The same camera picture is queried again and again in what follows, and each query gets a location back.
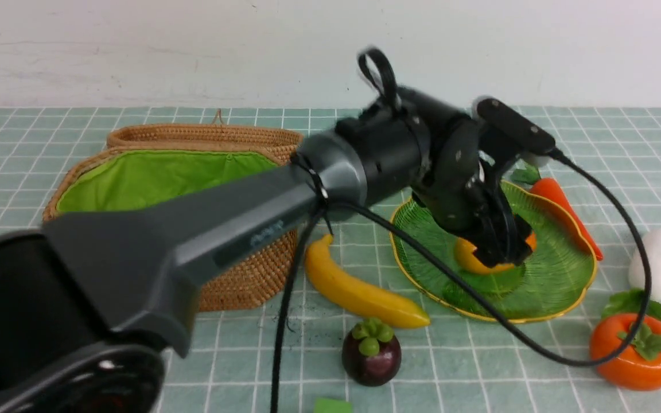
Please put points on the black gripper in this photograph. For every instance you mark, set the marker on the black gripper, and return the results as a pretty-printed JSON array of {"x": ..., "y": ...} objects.
[{"x": 464, "y": 198}]

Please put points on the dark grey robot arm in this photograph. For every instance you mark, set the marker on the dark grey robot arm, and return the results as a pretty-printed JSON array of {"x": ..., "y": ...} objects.
[{"x": 89, "y": 301}]

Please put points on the green leaf-shaped plate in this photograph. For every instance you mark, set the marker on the green leaf-shaped plate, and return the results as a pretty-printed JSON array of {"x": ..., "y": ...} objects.
[{"x": 553, "y": 281}]

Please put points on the small green block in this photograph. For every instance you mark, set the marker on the small green block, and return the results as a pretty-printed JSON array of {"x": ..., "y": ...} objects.
[{"x": 331, "y": 405}]

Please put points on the white toy radish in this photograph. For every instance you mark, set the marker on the white toy radish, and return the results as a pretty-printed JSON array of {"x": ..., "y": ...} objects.
[{"x": 660, "y": 261}]

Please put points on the dark purple toy mangosteen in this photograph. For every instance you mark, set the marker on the dark purple toy mangosteen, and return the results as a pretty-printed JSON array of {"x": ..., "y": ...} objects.
[{"x": 371, "y": 354}]

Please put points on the yellow toy banana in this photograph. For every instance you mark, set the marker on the yellow toy banana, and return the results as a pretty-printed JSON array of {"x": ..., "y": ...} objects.
[{"x": 357, "y": 296}]

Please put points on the woven wicker basket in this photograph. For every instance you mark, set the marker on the woven wicker basket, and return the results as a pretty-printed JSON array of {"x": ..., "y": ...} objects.
[{"x": 126, "y": 179}]

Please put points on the green checkered tablecloth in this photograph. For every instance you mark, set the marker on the green checkered tablecloth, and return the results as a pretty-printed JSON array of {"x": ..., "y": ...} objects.
[{"x": 453, "y": 365}]

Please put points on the orange yellow toy mango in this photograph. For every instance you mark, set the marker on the orange yellow toy mango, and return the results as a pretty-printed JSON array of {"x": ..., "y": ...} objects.
[{"x": 463, "y": 252}]

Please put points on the orange toy persimmon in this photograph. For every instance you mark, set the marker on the orange toy persimmon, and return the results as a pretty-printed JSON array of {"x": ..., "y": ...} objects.
[{"x": 638, "y": 367}]

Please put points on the orange toy carrot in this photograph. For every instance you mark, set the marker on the orange toy carrot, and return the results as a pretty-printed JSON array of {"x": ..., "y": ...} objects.
[{"x": 553, "y": 200}]

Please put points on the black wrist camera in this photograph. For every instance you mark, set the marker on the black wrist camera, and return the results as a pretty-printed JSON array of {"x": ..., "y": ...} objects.
[{"x": 534, "y": 142}]

